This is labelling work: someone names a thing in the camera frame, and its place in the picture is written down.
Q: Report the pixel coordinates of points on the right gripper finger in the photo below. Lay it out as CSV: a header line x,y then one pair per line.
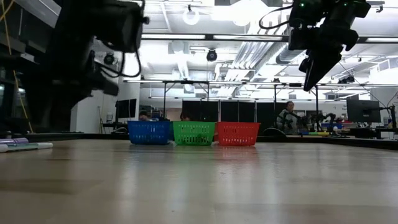
x,y
304,66
321,70

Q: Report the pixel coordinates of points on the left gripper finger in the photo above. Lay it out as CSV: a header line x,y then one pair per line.
x,y
43,116
66,109

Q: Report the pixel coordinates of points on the green capped white marker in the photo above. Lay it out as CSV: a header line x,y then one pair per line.
x,y
25,147

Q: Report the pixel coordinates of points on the lavender Sharpie marker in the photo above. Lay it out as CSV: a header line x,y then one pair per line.
x,y
14,141

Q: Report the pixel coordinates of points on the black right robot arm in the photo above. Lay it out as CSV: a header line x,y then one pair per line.
x,y
335,9

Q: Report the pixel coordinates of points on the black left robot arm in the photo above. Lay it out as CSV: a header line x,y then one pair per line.
x,y
74,18

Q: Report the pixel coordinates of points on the black metal gantry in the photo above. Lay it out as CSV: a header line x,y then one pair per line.
x,y
316,105
164,99

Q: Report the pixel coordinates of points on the black ceiling spotlight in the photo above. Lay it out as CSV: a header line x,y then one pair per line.
x,y
211,55
109,58

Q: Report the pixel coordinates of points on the person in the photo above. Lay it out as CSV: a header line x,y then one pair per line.
x,y
287,119
144,115
185,116

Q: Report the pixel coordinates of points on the black computer monitor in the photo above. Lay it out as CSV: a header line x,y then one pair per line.
x,y
363,110
126,108

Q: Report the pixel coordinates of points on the cluttered background desk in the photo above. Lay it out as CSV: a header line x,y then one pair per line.
x,y
367,132

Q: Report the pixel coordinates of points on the blue plastic basket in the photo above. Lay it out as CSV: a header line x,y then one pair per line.
x,y
149,132

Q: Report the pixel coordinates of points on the black partition panels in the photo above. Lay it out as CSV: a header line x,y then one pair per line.
x,y
230,111

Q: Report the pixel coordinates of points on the red plastic basket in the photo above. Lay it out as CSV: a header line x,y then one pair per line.
x,y
236,133

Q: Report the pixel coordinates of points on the black overhead light bar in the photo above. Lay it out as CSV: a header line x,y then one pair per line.
x,y
210,36

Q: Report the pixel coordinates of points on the green plastic basket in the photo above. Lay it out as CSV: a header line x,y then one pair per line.
x,y
192,133

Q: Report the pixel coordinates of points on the silver ventilation duct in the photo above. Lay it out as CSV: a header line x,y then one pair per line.
x,y
289,54

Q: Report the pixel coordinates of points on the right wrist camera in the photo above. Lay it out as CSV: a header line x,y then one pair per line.
x,y
300,39

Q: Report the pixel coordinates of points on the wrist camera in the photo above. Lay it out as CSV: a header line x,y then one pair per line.
x,y
121,25
300,39

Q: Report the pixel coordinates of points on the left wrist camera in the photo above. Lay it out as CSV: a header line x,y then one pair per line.
x,y
121,25

